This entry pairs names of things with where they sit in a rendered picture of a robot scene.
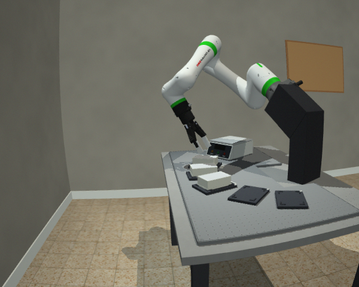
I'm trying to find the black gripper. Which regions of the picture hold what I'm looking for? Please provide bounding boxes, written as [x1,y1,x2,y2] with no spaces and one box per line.
[179,110,211,154]

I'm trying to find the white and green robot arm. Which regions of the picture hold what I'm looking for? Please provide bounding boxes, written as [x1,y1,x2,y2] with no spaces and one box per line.
[162,35,303,117]

